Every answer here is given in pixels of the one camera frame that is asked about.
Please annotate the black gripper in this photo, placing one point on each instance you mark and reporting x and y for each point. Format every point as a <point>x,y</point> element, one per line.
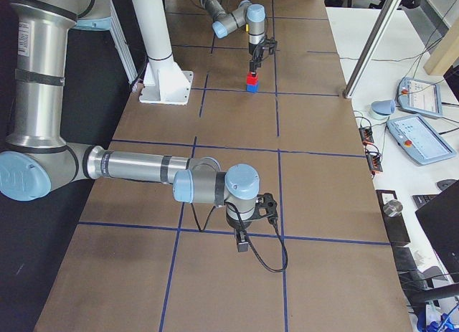
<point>255,51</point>
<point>237,224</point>

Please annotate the red wooden block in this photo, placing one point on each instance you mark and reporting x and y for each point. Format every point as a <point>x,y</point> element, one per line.
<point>252,78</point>

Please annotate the blue wooden block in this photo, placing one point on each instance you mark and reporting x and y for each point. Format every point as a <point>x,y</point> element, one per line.
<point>252,88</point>

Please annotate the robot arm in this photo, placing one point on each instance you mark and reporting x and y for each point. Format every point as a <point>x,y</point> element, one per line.
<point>246,14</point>
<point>34,230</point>

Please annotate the white mounting pole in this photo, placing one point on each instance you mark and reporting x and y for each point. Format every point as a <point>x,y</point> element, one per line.
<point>151,19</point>

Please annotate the upper black orange connector box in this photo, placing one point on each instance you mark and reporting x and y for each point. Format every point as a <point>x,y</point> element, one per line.
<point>366,135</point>

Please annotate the black orange connector box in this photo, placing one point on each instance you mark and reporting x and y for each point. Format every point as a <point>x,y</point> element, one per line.
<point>366,135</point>
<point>374,162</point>

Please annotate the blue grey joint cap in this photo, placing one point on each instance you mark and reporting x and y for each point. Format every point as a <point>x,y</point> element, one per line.
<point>382,109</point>

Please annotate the lower black orange connector box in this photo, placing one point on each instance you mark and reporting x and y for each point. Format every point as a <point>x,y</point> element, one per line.
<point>374,162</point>

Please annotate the silver metal cylinder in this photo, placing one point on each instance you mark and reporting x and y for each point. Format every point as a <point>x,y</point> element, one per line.
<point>392,208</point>

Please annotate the upper teach pendant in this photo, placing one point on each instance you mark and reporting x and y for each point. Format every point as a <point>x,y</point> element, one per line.
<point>419,96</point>

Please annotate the teach pendant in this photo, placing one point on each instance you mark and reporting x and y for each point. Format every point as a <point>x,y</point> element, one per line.
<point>421,142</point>
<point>419,96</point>

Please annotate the lower teach pendant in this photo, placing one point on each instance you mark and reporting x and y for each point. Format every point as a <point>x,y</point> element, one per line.
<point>421,142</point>

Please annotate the black laptop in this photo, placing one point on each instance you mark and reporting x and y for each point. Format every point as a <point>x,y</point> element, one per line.
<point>439,220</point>

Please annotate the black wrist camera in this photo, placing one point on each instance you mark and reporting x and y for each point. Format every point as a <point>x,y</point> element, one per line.
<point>266,208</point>
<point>269,46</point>

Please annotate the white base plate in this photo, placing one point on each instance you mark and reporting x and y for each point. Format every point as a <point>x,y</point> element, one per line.
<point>168,86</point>

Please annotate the aluminium frame post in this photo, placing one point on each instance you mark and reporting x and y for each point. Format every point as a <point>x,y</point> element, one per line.
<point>376,34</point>

